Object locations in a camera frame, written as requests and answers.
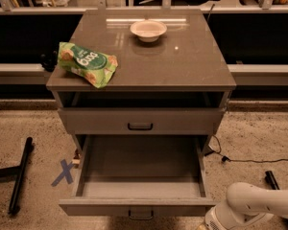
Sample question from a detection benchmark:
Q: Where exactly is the grey drawer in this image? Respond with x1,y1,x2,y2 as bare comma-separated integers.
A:
60,135,216,220
59,108,224,135

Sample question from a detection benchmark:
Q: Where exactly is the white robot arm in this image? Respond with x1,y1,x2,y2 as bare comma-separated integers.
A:
196,182,288,230

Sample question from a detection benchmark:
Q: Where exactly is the closed grey top drawer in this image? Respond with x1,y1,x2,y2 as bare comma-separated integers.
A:
59,108,224,135

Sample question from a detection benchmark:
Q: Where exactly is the grey drawer cabinet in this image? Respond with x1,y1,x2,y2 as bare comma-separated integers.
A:
47,10,235,150

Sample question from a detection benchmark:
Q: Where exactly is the green snack bag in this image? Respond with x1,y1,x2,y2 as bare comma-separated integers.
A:
58,42,118,88

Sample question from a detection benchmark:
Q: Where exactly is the white bowl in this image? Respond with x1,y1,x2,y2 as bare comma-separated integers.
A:
130,20,167,42

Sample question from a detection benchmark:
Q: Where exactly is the blue tape cross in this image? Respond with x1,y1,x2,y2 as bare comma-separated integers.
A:
51,159,74,187

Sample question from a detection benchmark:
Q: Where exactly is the black object behind cabinet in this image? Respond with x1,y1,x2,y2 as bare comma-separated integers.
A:
40,51,58,72

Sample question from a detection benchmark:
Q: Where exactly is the black stand leg left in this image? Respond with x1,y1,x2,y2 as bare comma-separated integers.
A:
0,137,35,216

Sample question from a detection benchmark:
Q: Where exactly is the black stand leg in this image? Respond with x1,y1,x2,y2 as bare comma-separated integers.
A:
265,171,288,230
0,137,35,216

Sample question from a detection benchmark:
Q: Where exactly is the black stand leg right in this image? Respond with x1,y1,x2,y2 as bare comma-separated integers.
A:
265,171,288,230

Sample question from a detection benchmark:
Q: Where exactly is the black cable on floor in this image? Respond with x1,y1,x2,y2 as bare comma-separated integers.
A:
204,134,288,165

